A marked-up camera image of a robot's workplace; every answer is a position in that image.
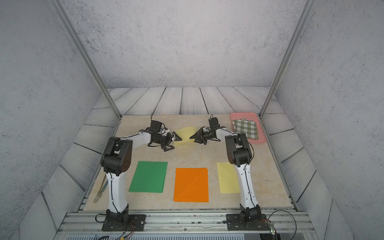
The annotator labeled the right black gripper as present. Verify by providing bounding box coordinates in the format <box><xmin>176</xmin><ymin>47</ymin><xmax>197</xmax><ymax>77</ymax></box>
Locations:
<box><xmin>190</xmin><ymin>128</ymin><xmax>213</xmax><ymax>145</ymax></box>

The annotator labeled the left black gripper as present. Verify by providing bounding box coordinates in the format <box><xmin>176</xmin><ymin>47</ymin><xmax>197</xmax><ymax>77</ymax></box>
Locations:
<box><xmin>155</xmin><ymin>131</ymin><xmax>182</xmax><ymax>152</ymax></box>

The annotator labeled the yellow paper sheet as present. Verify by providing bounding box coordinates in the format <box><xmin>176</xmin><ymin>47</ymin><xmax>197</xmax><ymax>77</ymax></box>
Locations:
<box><xmin>217</xmin><ymin>162</ymin><xmax>241</xmax><ymax>194</ymax></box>
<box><xmin>174</xmin><ymin>127</ymin><xmax>197</xmax><ymax>148</ymax></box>

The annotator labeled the green paper sheet front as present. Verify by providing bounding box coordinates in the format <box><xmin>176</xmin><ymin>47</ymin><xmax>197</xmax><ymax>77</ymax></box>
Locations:
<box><xmin>129</xmin><ymin>161</ymin><xmax>168</xmax><ymax>193</ymax></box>

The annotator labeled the orange paper sheet back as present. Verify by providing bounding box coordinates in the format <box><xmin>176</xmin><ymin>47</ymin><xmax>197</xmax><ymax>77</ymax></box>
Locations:
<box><xmin>174</xmin><ymin>168</ymin><xmax>209</xmax><ymax>203</ymax></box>

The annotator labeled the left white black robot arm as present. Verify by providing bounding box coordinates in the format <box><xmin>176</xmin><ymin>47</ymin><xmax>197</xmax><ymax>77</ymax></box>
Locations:
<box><xmin>101</xmin><ymin>128</ymin><xmax>183</xmax><ymax>230</ymax></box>

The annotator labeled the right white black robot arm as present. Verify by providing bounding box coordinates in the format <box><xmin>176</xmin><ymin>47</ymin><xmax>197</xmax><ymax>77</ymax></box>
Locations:
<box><xmin>190</xmin><ymin>127</ymin><xmax>262</xmax><ymax>225</ymax></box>

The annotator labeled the pink plastic tray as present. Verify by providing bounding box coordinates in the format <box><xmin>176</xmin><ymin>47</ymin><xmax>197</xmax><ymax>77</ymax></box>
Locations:
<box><xmin>230</xmin><ymin>113</ymin><xmax>266</xmax><ymax>144</ymax></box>

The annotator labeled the green checkered cloth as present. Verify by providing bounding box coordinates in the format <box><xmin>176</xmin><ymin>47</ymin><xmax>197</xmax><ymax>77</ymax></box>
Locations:
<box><xmin>232</xmin><ymin>119</ymin><xmax>259</xmax><ymax>140</ymax></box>

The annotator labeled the iridescent blue knife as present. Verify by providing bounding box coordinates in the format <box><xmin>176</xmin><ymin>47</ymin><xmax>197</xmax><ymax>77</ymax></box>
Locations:
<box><xmin>101</xmin><ymin>182</ymin><xmax>108</xmax><ymax>193</ymax></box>

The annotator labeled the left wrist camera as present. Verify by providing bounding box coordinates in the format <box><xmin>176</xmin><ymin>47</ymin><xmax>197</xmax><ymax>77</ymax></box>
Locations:
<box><xmin>159</xmin><ymin>127</ymin><xmax>170</xmax><ymax>135</ymax></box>

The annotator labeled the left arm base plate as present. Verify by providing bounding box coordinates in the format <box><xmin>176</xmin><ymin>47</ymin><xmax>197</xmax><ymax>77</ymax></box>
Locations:
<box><xmin>102</xmin><ymin>214</ymin><xmax>147</xmax><ymax>232</ymax></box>

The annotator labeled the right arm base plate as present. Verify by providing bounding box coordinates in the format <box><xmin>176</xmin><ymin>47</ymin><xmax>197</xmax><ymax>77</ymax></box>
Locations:
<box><xmin>225</xmin><ymin>214</ymin><xmax>271</xmax><ymax>231</ymax></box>

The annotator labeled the right aluminium frame post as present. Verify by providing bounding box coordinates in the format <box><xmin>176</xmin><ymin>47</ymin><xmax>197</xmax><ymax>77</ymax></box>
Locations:
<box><xmin>259</xmin><ymin>0</ymin><xmax>316</xmax><ymax>119</ymax></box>

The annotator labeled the aluminium frame post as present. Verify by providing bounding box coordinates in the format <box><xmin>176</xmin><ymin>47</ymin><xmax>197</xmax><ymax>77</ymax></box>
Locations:
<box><xmin>259</xmin><ymin>0</ymin><xmax>316</xmax><ymax>119</ymax></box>
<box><xmin>49</xmin><ymin>0</ymin><xmax>122</xmax><ymax>120</ymax></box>

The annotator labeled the aluminium front rail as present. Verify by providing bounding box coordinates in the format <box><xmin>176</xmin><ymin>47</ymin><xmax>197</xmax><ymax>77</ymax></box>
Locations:
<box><xmin>54</xmin><ymin>209</ymin><xmax>318</xmax><ymax>240</ymax></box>

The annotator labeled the left aluminium frame post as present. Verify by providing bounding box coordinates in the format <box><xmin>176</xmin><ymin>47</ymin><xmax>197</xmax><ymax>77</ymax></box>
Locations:
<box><xmin>49</xmin><ymin>0</ymin><xmax>122</xmax><ymax>120</ymax></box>

